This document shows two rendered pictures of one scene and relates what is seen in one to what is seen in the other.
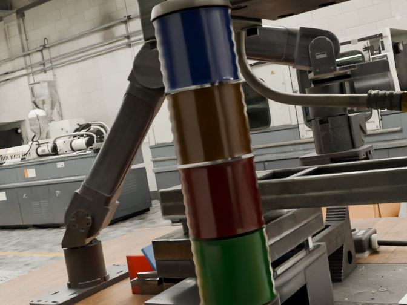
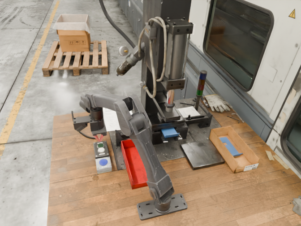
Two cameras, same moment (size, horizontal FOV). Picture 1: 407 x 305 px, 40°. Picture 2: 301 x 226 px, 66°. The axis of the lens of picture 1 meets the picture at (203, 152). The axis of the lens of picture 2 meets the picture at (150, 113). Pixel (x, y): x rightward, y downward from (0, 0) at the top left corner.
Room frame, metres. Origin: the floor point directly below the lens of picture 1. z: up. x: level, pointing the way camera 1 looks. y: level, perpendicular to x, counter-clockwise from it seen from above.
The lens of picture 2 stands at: (1.38, 0.49, 1.76)
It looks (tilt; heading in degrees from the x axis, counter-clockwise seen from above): 36 degrees down; 218
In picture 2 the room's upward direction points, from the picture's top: 3 degrees clockwise
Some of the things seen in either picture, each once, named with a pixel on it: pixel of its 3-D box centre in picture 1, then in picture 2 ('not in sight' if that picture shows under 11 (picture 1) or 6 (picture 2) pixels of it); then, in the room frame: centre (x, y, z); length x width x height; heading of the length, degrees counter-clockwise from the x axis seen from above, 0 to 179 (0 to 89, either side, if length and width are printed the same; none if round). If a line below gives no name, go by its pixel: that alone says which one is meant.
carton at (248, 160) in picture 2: not in sight; (232, 148); (0.44, 0.31, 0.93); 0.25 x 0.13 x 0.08; 56
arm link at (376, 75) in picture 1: (348, 73); (90, 102); (0.88, -0.24, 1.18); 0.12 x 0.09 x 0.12; 84
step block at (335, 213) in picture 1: (334, 242); (122, 136); (0.77, -0.16, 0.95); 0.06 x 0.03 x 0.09; 146
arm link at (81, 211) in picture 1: (84, 224); (161, 190); (0.92, 0.21, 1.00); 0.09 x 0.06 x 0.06; 174
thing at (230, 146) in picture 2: not in sight; (228, 145); (0.42, 0.28, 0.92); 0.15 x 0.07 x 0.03; 55
